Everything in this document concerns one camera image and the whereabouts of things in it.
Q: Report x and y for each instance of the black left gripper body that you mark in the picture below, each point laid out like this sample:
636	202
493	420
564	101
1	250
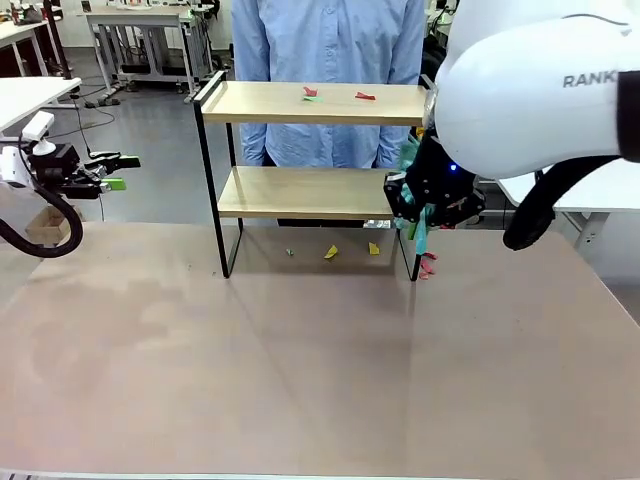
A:
57	167

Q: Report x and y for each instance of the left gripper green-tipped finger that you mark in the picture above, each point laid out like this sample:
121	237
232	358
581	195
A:
114	185
122	162

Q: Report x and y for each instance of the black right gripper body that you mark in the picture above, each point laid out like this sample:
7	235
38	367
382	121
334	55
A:
440	190

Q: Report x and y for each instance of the teal microfibre duster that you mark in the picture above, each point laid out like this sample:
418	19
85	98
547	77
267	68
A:
421	240

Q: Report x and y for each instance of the person's left forearm blue sleeve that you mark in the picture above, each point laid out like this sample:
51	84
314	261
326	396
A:
392	145

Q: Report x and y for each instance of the person's right forearm blue sleeve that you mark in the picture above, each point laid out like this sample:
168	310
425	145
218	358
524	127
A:
252	145

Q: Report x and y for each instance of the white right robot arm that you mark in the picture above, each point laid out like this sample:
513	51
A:
525	100

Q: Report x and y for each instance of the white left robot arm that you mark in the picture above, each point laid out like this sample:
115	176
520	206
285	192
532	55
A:
10	167

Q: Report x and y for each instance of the black-framed wooden two-tier shelf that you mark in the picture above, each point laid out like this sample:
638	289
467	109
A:
310	192

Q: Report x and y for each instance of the pink paper scrap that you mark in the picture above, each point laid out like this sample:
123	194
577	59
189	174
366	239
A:
431	257
427	271

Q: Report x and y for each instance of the shiny silver object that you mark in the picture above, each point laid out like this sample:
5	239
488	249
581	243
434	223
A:
377	223

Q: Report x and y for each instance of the yellow paper scrap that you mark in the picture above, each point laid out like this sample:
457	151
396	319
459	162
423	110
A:
373	248
331	253

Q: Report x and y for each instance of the open brown cardboard box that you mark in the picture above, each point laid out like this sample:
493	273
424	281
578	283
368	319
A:
47	227

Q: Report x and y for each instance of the red paper scrap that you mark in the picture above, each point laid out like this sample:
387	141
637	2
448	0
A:
310	91
365	96

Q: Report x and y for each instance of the dark bag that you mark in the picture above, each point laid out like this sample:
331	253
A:
432	60

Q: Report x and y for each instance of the white background desk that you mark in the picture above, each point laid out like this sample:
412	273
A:
20	30

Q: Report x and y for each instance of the grey metal workbench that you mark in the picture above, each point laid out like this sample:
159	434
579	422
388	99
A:
135	20

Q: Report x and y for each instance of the white side table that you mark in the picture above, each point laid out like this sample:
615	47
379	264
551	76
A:
600	195

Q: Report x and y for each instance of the person in blue shirt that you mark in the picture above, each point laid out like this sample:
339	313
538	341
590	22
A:
325	45

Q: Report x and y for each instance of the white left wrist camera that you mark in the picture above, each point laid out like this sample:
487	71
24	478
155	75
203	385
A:
37	125

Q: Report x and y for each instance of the white table with black post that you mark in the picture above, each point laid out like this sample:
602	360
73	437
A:
30	95

